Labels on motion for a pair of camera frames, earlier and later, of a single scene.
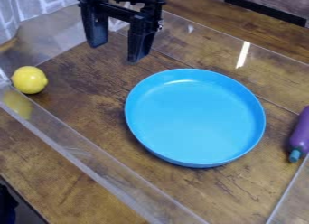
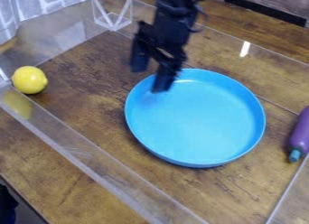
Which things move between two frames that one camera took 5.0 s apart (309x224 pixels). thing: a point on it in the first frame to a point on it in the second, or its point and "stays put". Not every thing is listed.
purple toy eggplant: x=300 y=136 stays put
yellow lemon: x=30 y=79 stays put
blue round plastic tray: x=196 y=116 stays put
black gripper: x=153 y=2 to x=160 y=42
